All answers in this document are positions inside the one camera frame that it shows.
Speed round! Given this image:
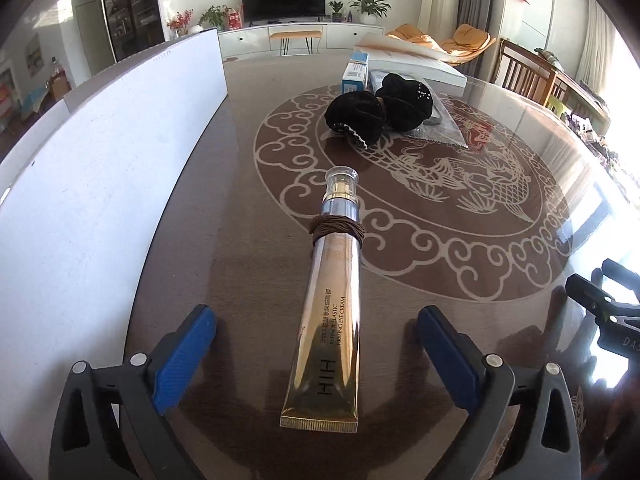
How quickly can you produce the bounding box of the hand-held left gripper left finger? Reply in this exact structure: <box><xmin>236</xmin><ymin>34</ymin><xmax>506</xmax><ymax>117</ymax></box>
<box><xmin>47</xmin><ymin>304</ymin><xmax>218</xmax><ymax>480</ymax></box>

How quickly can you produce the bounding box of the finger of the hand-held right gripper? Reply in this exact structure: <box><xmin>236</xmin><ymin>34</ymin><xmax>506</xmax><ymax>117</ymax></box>
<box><xmin>601</xmin><ymin>258</ymin><xmax>640</xmax><ymax>293</ymax></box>
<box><xmin>565</xmin><ymin>274</ymin><xmax>617</xmax><ymax>317</ymax></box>

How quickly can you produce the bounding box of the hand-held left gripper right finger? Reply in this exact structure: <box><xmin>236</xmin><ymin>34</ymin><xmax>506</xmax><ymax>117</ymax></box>
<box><xmin>417</xmin><ymin>305</ymin><xmax>583</xmax><ymax>480</ymax></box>

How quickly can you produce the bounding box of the gold cream tube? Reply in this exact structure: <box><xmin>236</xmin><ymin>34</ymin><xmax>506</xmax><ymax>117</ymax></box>
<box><xmin>279</xmin><ymin>165</ymin><xmax>366</xmax><ymax>433</ymax></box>

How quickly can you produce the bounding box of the white storage box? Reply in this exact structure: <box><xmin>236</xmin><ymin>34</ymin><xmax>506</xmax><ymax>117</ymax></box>
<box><xmin>0</xmin><ymin>27</ymin><xmax>229</xmax><ymax>428</ymax></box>

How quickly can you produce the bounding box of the wooden side table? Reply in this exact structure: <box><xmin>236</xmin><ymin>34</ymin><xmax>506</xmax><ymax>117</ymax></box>
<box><xmin>500</xmin><ymin>38</ymin><xmax>613</xmax><ymax>133</ymax></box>

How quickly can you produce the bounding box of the clear plastic bag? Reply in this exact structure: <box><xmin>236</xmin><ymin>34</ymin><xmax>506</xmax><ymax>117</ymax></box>
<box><xmin>367</xmin><ymin>71</ymin><xmax>471</xmax><ymax>148</ymax></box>

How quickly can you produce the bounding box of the wooden slatted chair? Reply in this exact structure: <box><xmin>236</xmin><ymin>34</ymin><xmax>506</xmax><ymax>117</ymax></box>
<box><xmin>492</xmin><ymin>38</ymin><xmax>558</xmax><ymax>106</ymax></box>

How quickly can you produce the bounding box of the white curtain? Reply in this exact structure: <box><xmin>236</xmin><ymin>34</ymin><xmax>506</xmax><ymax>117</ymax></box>
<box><xmin>582</xmin><ymin>0</ymin><xmax>626</xmax><ymax>96</ymax></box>

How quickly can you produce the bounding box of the beaded black scrunchie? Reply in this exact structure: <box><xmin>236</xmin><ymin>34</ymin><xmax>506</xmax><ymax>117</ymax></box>
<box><xmin>375</xmin><ymin>73</ymin><xmax>433</xmax><ymax>132</ymax></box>

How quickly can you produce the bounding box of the plain black scrunchie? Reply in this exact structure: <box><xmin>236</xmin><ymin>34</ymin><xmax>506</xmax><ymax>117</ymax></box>
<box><xmin>325</xmin><ymin>91</ymin><xmax>386</xmax><ymax>148</ymax></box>

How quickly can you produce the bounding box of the orange rocking chair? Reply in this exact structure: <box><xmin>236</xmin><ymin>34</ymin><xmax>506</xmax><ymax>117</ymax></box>
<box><xmin>386</xmin><ymin>23</ymin><xmax>497</xmax><ymax>64</ymax></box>

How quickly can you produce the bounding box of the flat white box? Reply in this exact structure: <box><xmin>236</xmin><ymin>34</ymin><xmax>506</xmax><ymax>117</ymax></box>
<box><xmin>353</xmin><ymin>32</ymin><xmax>467</xmax><ymax>88</ymax></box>

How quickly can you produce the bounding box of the blue and white carton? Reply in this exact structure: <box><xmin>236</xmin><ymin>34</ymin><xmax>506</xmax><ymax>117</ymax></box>
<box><xmin>341</xmin><ymin>51</ymin><xmax>371</xmax><ymax>93</ymax></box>

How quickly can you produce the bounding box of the white television cabinet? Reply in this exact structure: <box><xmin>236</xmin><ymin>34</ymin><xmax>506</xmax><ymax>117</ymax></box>
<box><xmin>218</xmin><ymin>21</ymin><xmax>386</xmax><ymax>58</ymax></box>

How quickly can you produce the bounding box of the red flower bouquet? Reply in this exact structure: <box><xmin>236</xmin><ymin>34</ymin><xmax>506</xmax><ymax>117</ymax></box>
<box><xmin>167</xmin><ymin>9</ymin><xmax>196</xmax><ymax>36</ymax></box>

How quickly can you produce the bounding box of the wooden stool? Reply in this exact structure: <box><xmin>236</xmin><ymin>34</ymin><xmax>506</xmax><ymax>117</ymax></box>
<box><xmin>269</xmin><ymin>30</ymin><xmax>323</xmax><ymax>56</ymax></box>

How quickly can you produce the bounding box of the bushy green potted plant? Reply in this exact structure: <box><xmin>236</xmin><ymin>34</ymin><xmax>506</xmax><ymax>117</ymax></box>
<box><xmin>200</xmin><ymin>5</ymin><xmax>232</xmax><ymax>31</ymax></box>

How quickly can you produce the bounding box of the large leafy potted plant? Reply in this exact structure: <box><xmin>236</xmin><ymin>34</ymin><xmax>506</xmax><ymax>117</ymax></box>
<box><xmin>348</xmin><ymin>0</ymin><xmax>392</xmax><ymax>24</ymax></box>

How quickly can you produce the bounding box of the dark glass bookcase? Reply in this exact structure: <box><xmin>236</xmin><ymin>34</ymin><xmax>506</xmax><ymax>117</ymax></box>
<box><xmin>100</xmin><ymin>0</ymin><xmax>166</xmax><ymax>63</ymax></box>

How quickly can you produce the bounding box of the black television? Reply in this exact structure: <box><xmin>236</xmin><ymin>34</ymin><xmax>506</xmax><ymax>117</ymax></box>
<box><xmin>240</xmin><ymin>0</ymin><xmax>326</xmax><ymax>23</ymax></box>

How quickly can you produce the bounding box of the brown hair tie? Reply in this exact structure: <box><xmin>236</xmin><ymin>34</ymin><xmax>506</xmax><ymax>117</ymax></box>
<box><xmin>307</xmin><ymin>215</ymin><xmax>366</xmax><ymax>249</ymax></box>

